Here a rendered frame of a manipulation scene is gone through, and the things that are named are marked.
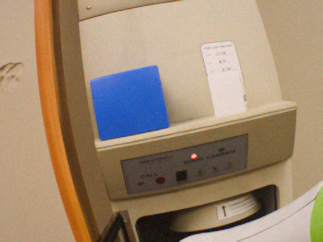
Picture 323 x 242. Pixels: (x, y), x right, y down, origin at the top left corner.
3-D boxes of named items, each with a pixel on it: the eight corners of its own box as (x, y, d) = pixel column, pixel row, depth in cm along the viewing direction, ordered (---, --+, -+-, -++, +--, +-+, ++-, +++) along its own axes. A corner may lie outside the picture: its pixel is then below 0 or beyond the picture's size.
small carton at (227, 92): (218, 115, 125) (210, 75, 125) (248, 109, 124) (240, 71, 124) (215, 117, 120) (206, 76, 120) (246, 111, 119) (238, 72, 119)
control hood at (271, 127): (107, 198, 127) (93, 138, 126) (291, 155, 129) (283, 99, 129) (109, 208, 115) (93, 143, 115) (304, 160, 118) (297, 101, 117)
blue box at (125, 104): (99, 137, 126) (89, 80, 125) (164, 125, 126) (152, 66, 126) (100, 141, 116) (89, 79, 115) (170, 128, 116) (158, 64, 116)
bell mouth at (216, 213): (165, 222, 147) (159, 197, 146) (253, 200, 148) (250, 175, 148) (174, 237, 129) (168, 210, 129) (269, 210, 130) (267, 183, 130)
